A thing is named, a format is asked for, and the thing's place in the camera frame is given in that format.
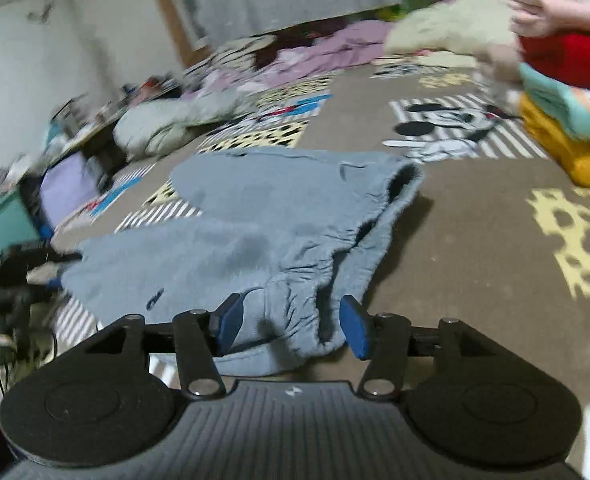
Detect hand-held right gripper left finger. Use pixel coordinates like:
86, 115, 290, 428
78, 293, 244, 401

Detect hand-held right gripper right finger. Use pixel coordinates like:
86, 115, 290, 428
338, 295, 507, 402

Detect blue-grey fleece pants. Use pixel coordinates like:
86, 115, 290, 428
62, 147, 424, 377

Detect teal box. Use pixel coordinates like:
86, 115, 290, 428
0, 191, 42, 257

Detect lilac cloth bundle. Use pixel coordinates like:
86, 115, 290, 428
39, 152, 102, 223

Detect brown cartoon printed blanket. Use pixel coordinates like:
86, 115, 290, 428
50, 57, 590, 463

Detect cluttered dark desk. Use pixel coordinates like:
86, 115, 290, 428
47, 77, 183, 188

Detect sage green puffer jacket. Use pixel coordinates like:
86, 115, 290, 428
112, 91, 248, 162

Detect purple garment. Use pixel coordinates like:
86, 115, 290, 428
195, 20, 401, 98

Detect yellow folded garment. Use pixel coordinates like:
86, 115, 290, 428
519, 95, 590, 189

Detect teal folded garment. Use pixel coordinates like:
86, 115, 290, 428
518, 62, 590, 142

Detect cream fleece garment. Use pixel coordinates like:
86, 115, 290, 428
384, 0, 590, 61

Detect red folded garment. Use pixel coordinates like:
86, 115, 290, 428
518, 32, 590, 93

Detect wooden frame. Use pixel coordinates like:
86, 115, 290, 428
142, 0, 212, 54

